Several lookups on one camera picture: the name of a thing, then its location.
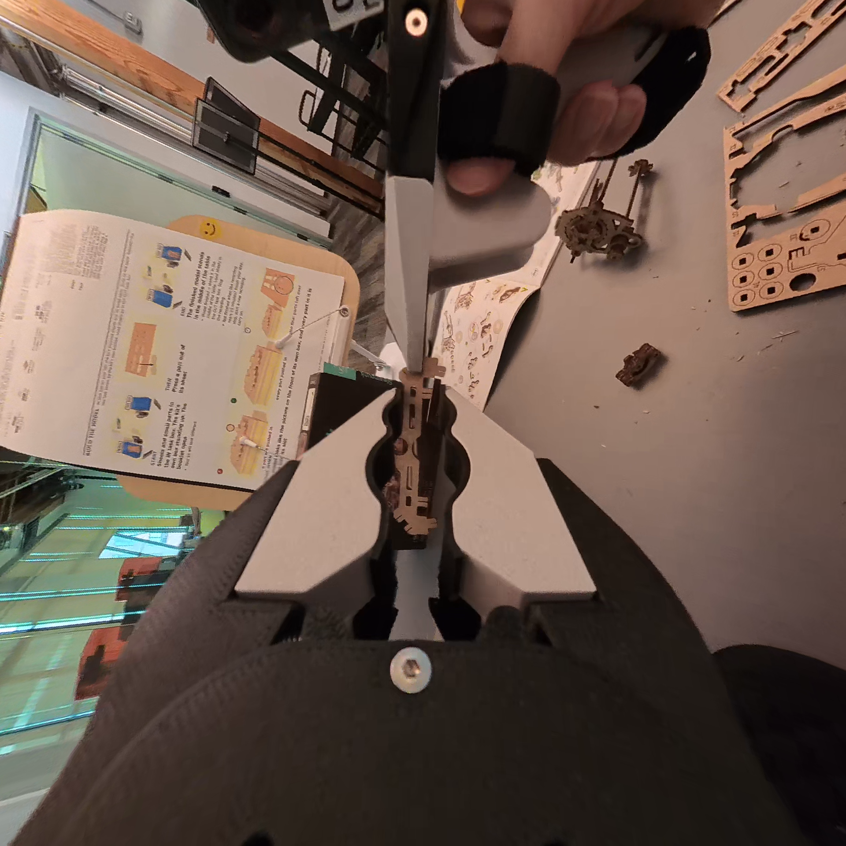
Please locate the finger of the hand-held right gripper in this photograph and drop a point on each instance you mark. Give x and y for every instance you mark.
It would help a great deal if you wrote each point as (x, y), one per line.
(406, 264)

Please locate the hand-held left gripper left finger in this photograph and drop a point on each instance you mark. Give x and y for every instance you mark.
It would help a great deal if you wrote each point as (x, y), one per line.
(310, 515)

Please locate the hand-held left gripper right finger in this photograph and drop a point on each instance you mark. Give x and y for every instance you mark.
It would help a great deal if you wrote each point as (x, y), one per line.
(522, 522)

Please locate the wooden model part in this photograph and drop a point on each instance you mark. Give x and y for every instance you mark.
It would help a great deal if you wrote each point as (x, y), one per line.
(415, 449)

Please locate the person's right hand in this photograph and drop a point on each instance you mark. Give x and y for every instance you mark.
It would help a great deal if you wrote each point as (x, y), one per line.
(562, 26)

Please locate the wooden clipboard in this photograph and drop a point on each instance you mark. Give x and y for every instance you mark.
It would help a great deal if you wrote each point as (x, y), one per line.
(310, 254)

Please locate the illustrated instruction booklet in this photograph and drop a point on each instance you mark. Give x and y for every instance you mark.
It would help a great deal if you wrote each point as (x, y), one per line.
(489, 324)

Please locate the black and teal kit box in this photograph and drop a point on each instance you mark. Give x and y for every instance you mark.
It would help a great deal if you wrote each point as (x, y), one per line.
(337, 410)

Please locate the black framed panel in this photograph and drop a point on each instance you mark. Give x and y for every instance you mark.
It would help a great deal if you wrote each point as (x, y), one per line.
(225, 129)

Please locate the wooden gear assembly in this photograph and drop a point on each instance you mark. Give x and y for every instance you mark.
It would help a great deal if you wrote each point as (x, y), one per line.
(595, 228)

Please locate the small dark wooden part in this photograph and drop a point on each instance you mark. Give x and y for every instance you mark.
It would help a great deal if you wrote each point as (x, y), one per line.
(638, 365)

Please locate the printed instruction sheet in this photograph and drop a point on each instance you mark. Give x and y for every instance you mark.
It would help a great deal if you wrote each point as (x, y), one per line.
(99, 330)

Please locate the narrow punched wooden sheet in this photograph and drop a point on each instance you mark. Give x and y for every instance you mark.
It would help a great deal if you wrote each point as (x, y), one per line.
(732, 88)

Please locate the wide punched wooden sheet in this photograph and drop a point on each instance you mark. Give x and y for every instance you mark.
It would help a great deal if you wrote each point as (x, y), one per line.
(829, 281)

